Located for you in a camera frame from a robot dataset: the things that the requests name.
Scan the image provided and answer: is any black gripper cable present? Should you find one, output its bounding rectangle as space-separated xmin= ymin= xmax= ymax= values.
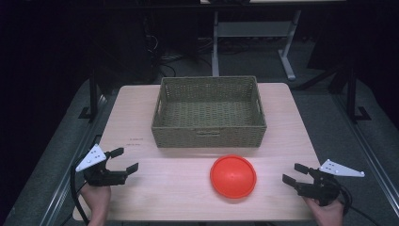
xmin=70 ymin=165 xmax=90 ymax=226
xmin=328 ymin=177 xmax=382 ymax=226

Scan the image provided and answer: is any person's right hand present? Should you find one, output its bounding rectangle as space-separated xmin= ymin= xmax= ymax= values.
xmin=303 ymin=198 xmax=344 ymax=226

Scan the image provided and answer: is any orange plastic bowl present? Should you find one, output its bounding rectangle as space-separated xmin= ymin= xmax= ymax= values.
xmin=209 ymin=154 xmax=258 ymax=200

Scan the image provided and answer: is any grey metal desk frame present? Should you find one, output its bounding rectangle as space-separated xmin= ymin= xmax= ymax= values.
xmin=211 ymin=8 xmax=303 ymax=81

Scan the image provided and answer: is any tangle of floor cables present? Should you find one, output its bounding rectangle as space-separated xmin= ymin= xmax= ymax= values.
xmin=142 ymin=17 xmax=215 ymax=78

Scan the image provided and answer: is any aluminium floor rail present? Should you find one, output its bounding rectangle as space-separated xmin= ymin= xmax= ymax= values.
xmin=39 ymin=93 xmax=109 ymax=226
xmin=332 ymin=93 xmax=399 ymax=218

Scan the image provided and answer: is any black metal stand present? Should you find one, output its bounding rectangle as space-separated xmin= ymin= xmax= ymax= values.
xmin=345 ymin=67 xmax=373 ymax=123
xmin=78 ymin=69 xmax=102 ymax=121

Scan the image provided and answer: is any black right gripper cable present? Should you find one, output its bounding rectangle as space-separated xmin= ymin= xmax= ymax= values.
xmin=328 ymin=177 xmax=382 ymax=226

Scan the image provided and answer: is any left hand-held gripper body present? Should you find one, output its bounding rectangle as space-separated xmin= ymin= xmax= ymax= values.
xmin=75 ymin=143 xmax=129 ymax=187

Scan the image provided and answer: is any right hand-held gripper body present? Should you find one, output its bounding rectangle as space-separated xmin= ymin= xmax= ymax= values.
xmin=295 ymin=158 xmax=366 ymax=207

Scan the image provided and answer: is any person's left hand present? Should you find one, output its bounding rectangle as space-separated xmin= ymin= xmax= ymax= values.
xmin=80 ymin=185 xmax=112 ymax=226

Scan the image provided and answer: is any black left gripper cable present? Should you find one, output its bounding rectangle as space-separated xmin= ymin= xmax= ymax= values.
xmin=70 ymin=165 xmax=90 ymax=226

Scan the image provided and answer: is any olive woven rectangular basket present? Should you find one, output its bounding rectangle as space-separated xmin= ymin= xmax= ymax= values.
xmin=151 ymin=75 xmax=268 ymax=149

